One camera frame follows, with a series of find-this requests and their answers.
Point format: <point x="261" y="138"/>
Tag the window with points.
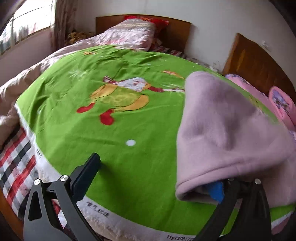
<point x="30" y="18"/>

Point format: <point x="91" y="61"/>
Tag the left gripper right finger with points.
<point x="253" y="220"/>

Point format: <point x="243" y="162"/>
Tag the wall socket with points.
<point x="265" y="45"/>

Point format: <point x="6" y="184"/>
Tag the pink bed quilt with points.
<point x="262" y="127"/>

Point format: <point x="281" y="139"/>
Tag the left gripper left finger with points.
<point x="41" y="221"/>

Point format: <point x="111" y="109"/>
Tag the right wooden headboard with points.
<point x="251" y="62"/>

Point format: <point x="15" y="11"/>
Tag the left wooden headboard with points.
<point x="174" y="36"/>

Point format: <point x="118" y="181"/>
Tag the green cartoon blanket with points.
<point x="168" y="133"/>

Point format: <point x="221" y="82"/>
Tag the brown patterned curtain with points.
<point x="65" y="12"/>

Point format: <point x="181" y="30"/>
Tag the folded pink floral quilt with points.
<point x="284" y="107"/>

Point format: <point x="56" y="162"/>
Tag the lilac fleece pants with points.
<point x="224" y="135"/>

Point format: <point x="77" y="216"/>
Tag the wooden headboard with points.
<point x="174" y="36"/>
<point x="251" y="62"/>

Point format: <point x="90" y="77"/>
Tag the red plaid bed sheet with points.
<point x="18" y="166"/>

